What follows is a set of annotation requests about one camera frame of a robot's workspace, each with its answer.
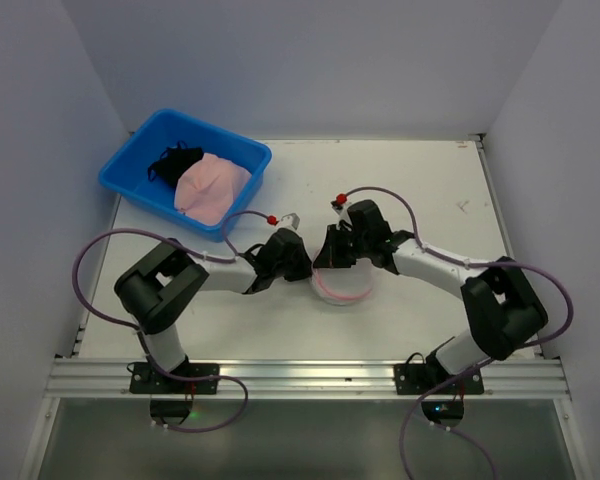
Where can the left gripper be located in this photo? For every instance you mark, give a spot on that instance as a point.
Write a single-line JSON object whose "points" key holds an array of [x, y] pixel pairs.
{"points": [[296, 257]]}

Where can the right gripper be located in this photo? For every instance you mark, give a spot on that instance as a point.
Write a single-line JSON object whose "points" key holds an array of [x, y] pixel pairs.
{"points": [[333, 245]]}

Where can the white mesh laundry bag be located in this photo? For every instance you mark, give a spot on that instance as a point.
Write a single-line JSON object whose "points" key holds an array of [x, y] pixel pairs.
{"points": [[342, 287]]}

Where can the pink bra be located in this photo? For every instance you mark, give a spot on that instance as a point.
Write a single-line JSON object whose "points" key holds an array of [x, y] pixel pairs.
{"points": [[207, 190]]}

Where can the black bra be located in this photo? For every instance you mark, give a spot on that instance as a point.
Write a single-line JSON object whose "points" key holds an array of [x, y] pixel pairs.
{"points": [[173, 163]]}

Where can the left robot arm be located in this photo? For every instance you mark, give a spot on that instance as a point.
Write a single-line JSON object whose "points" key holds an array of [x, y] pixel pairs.
{"points": [[156, 290]]}

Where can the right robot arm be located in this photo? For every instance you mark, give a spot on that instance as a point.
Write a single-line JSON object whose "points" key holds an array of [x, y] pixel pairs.
{"points": [[501, 307]]}

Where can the blue plastic bin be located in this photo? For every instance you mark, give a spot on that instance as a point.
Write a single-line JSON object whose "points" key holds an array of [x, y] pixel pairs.
{"points": [[126, 173]]}

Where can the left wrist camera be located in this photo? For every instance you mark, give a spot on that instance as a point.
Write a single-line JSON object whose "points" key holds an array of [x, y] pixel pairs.
{"points": [[289, 221]]}

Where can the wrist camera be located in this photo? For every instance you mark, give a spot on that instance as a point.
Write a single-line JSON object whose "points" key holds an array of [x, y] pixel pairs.
{"points": [[340, 206], [289, 221]]}

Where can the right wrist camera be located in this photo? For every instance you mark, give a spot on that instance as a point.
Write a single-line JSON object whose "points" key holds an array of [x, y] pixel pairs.
{"points": [[340, 206]]}

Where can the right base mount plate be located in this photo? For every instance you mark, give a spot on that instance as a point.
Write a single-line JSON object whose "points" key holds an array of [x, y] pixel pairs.
{"points": [[411, 377]]}

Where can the base mount plate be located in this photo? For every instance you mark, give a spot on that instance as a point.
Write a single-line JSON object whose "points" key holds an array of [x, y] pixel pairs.
{"points": [[186, 379], [411, 377]]}

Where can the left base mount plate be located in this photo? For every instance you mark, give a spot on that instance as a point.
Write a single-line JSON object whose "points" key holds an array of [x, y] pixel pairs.
{"points": [[186, 379]]}

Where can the aluminium rail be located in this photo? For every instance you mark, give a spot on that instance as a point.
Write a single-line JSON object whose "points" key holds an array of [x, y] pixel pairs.
{"points": [[310, 380]]}

